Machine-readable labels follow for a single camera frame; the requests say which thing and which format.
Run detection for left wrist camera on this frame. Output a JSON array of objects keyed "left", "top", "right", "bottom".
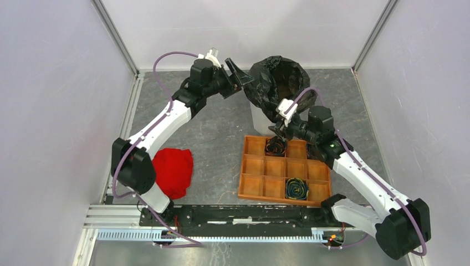
[{"left": 198, "top": 47, "right": 222, "bottom": 68}]

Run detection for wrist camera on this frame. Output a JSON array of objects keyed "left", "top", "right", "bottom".
[
  {"left": 198, "top": 47, "right": 222, "bottom": 68},
  {"left": 276, "top": 99, "right": 298, "bottom": 127}
]

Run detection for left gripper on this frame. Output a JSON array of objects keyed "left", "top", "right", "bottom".
[{"left": 203, "top": 59, "right": 254, "bottom": 99}]

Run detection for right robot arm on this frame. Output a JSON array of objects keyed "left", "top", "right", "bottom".
[{"left": 271, "top": 101, "right": 431, "bottom": 260}]

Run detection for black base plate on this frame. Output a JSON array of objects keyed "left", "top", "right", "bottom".
[{"left": 161, "top": 204, "right": 351, "bottom": 238}]

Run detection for white slotted cable duct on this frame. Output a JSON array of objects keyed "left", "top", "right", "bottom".
[{"left": 96, "top": 229, "right": 327, "bottom": 244}]

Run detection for wooden compartment tray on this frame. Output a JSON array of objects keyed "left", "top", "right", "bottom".
[{"left": 238, "top": 135, "right": 332, "bottom": 207}]

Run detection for red cloth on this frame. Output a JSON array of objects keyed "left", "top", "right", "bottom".
[{"left": 152, "top": 148, "right": 194, "bottom": 200}]

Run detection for white trash bin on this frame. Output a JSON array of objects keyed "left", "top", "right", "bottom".
[{"left": 250, "top": 103, "right": 275, "bottom": 136}]

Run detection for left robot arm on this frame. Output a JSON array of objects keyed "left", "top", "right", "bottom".
[{"left": 110, "top": 58, "right": 254, "bottom": 226}]

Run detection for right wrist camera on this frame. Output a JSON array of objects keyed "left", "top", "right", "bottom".
[{"left": 276, "top": 99, "right": 298, "bottom": 127}]

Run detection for rolled sock yellow blue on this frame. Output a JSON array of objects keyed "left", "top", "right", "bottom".
[{"left": 285, "top": 178, "right": 309, "bottom": 201}]

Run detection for rolled sock orange stripes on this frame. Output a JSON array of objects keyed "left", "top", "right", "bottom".
[{"left": 264, "top": 136, "right": 288, "bottom": 157}]

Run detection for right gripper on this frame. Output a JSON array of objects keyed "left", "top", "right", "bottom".
[{"left": 268, "top": 112, "right": 319, "bottom": 144}]

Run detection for black trash bag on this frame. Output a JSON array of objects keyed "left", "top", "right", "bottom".
[{"left": 244, "top": 55, "right": 310, "bottom": 124}]

